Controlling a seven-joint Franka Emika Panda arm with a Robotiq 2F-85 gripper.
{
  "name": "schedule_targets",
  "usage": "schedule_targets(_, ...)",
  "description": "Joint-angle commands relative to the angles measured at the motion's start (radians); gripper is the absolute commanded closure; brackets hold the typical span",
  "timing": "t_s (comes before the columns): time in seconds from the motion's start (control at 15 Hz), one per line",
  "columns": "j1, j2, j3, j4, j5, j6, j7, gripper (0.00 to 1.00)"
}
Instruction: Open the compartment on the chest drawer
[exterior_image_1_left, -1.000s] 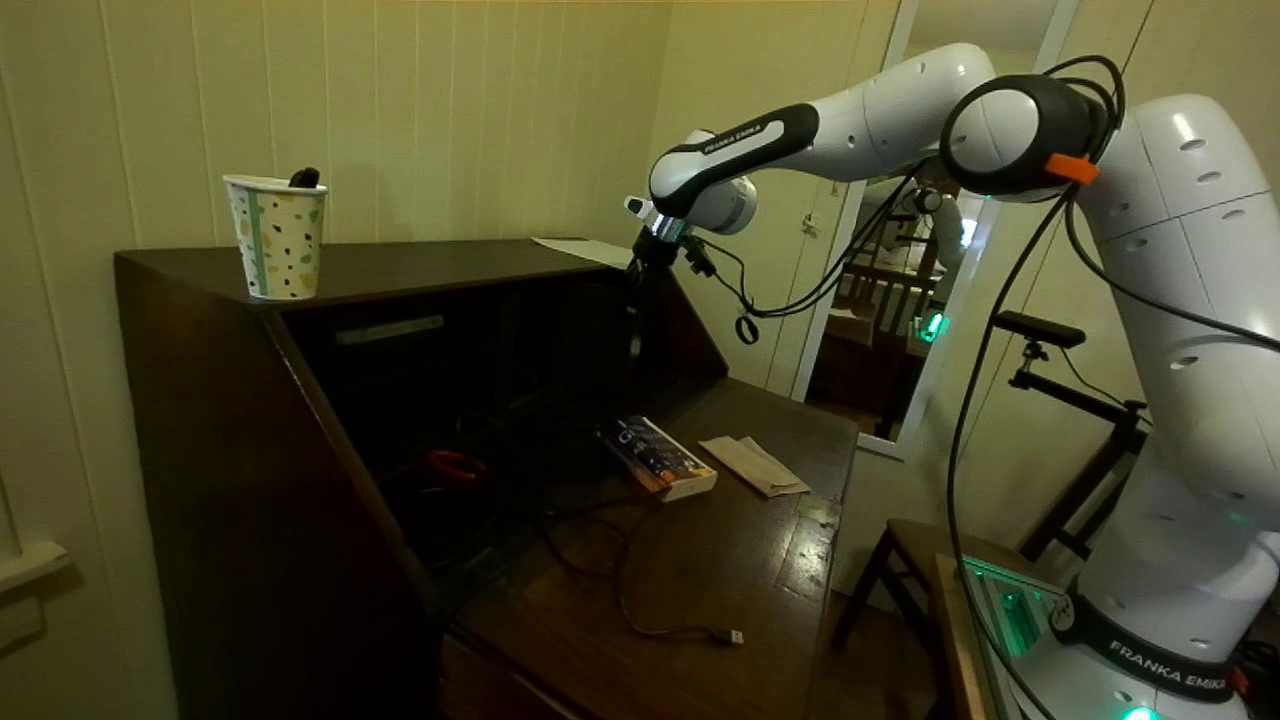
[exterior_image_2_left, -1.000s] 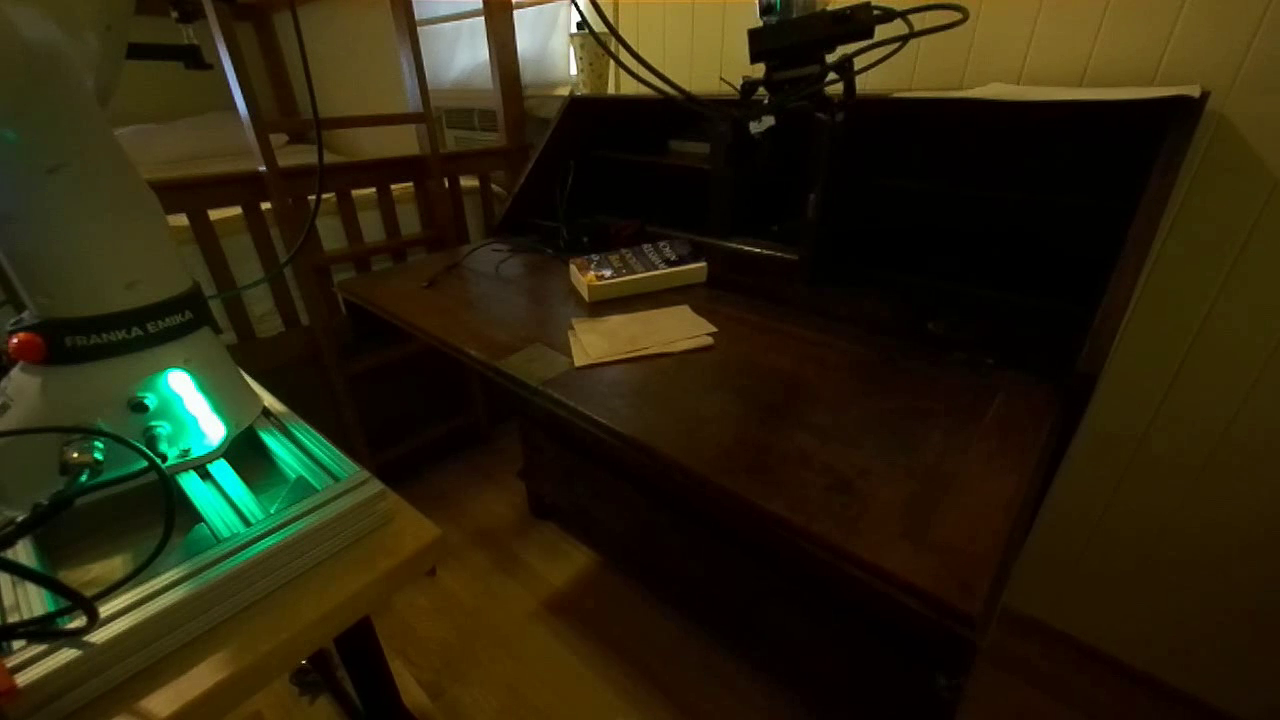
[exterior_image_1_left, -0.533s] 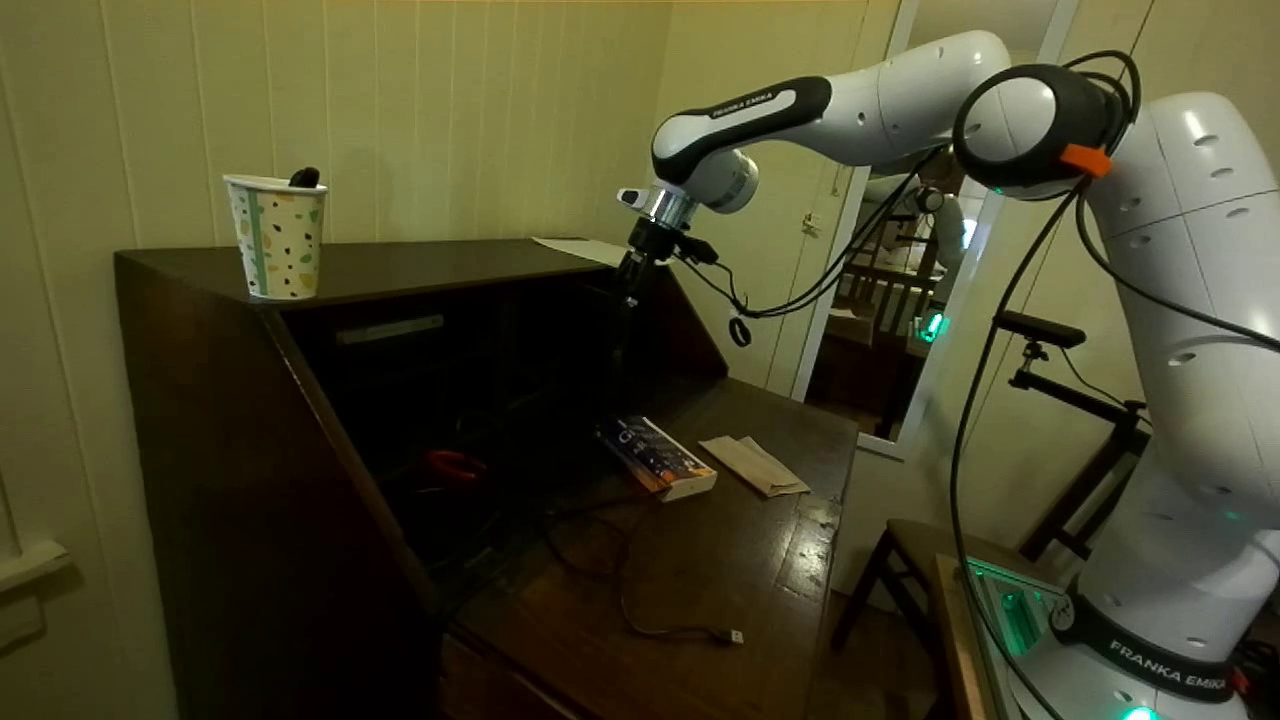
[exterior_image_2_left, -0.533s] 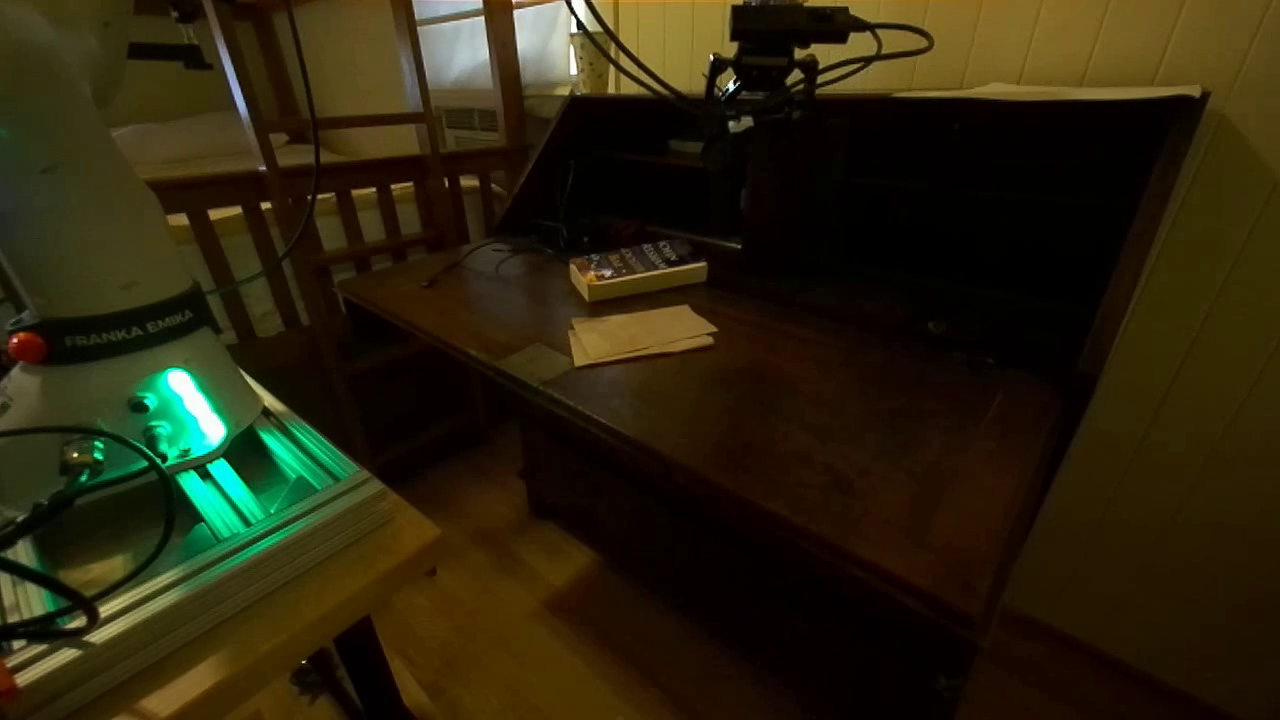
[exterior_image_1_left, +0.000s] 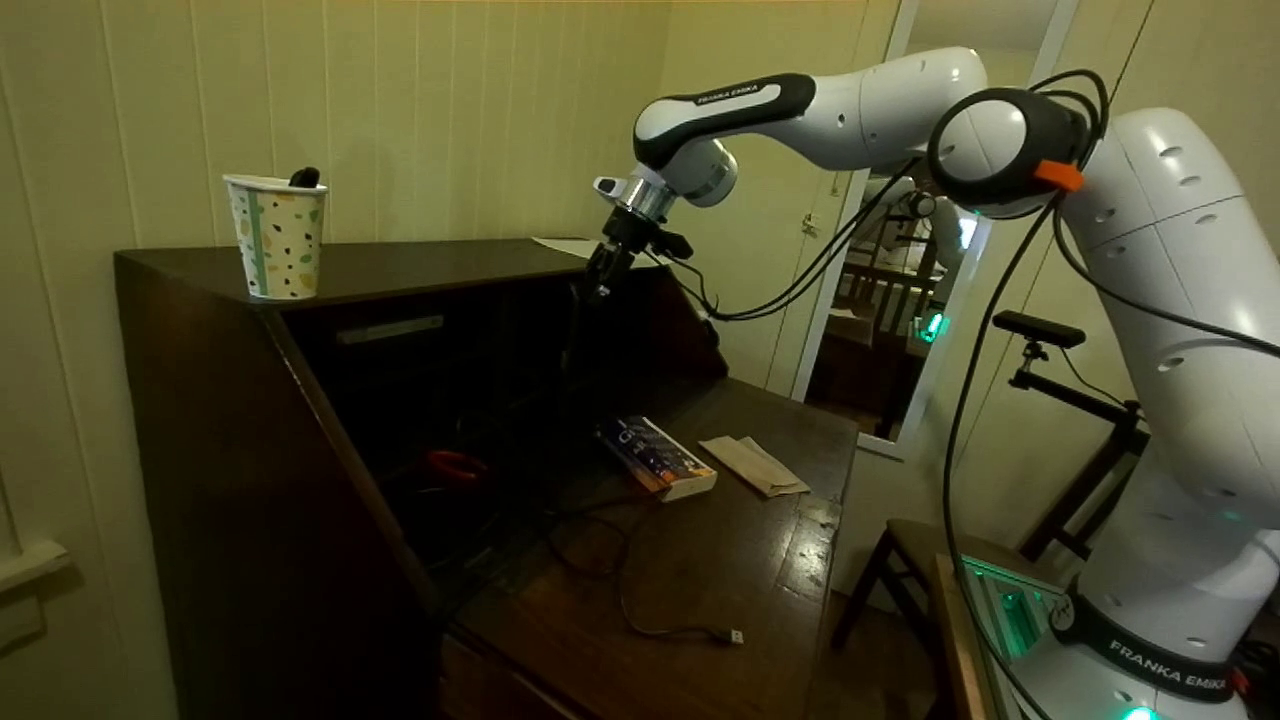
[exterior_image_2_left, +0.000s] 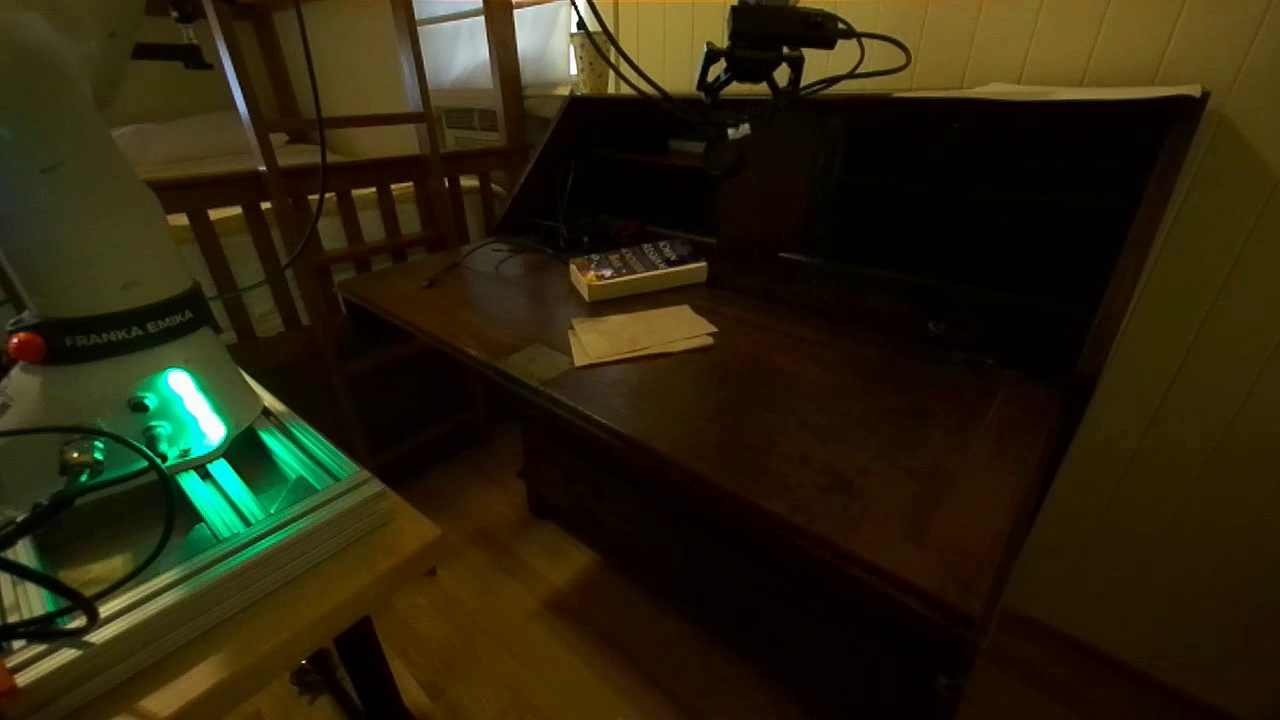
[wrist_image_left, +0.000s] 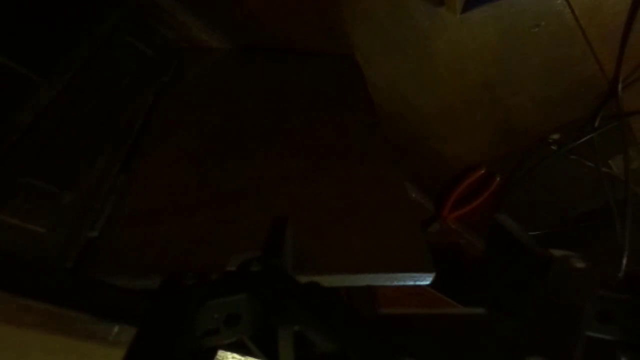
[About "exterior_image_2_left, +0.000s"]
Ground dark wooden secretary desk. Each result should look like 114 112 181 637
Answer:
336 83 1211 720

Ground light wooden robot table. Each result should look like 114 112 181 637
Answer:
36 486 450 720

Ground wooden slatted chair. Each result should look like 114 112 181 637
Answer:
140 137 535 464

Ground long black hanging cable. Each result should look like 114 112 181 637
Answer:
269 0 336 290

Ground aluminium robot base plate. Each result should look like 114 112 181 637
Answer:
0 374 401 712

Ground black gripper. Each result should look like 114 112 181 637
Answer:
697 0 852 101

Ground folded beige paper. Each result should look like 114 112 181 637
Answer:
565 299 726 372

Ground black looped base cables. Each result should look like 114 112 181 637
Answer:
0 420 186 647

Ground red round knob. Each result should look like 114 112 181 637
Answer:
5 327 53 366

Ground thin black desk cable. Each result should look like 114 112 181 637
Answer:
419 229 574 290

